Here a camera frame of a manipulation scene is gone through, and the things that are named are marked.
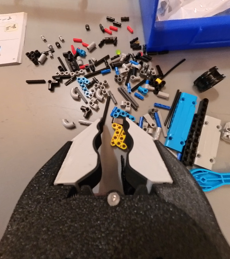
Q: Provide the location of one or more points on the black toy wheel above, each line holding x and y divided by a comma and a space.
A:
208, 80

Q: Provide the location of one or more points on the clear plastic bag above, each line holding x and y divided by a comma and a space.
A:
179, 10

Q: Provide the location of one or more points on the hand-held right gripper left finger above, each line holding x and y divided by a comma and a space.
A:
80, 157

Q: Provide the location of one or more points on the long black flexible axle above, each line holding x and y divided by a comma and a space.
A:
167, 70

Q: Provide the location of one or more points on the pile of small brick pieces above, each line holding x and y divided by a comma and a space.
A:
98, 68

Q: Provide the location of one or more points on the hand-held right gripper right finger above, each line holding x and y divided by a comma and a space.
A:
147, 157

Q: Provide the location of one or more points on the thin black axle rod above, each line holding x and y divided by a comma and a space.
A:
172, 110

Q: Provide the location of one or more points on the blue flat brick panel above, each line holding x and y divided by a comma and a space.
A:
182, 121

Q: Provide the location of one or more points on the grey flat brick panel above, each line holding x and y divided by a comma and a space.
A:
208, 141

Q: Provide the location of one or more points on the long black holed beam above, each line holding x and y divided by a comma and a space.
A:
190, 139
200, 123

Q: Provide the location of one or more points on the blue brick separator tool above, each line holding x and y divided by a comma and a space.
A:
218, 179

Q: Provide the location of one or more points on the yellow angled brick beam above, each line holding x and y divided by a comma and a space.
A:
122, 139
116, 133

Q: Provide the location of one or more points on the blue plastic bin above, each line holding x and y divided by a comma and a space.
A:
187, 34

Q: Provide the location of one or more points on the open white instruction booklet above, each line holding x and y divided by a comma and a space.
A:
3, 40

